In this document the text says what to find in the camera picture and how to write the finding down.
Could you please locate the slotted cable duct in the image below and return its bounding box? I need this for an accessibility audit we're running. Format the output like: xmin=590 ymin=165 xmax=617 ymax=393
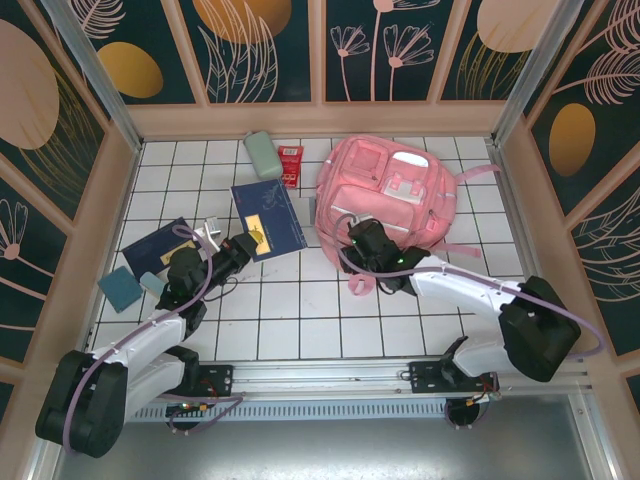
xmin=127 ymin=403 xmax=576 ymax=422

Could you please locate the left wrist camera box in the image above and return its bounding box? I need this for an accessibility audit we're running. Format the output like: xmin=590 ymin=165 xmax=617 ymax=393
xmin=202 ymin=215 xmax=225 ymax=251

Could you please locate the steel sheet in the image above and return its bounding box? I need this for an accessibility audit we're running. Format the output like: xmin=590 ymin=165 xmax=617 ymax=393
xmin=49 ymin=419 xmax=619 ymax=480

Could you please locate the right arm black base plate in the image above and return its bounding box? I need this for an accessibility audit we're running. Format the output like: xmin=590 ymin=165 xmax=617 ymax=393
xmin=409 ymin=360 xmax=501 ymax=396

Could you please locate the green pencil case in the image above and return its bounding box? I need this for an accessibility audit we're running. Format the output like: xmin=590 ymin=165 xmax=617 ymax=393
xmin=243 ymin=130 xmax=284 ymax=180

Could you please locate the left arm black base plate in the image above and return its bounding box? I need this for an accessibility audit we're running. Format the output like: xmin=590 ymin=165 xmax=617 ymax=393
xmin=189 ymin=364 xmax=235 ymax=399

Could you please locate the aluminium corner post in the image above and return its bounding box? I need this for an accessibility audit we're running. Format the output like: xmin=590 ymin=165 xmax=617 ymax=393
xmin=491 ymin=0 xmax=564 ymax=146
xmin=39 ymin=0 xmax=147 ymax=152

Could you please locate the aluminium side rail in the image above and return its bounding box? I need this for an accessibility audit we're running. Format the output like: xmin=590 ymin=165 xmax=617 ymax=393
xmin=487 ymin=141 xmax=569 ymax=354

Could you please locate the thick navy book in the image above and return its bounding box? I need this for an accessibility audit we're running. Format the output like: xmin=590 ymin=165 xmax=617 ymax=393
xmin=122 ymin=217 xmax=200 ymax=277

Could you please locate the thin navy notebook yellow label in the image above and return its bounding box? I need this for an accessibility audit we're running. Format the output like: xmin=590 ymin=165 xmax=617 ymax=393
xmin=230 ymin=179 xmax=309 ymax=265

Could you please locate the pink backpack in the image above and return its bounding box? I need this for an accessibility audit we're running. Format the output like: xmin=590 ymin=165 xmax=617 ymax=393
xmin=313 ymin=133 xmax=502 ymax=296

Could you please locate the aluminium front rail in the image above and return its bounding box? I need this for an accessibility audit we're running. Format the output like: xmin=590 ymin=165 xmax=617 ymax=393
xmin=47 ymin=353 xmax=596 ymax=405

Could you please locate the red box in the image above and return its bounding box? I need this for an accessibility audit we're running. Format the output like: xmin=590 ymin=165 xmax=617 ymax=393
xmin=277 ymin=144 xmax=307 ymax=189

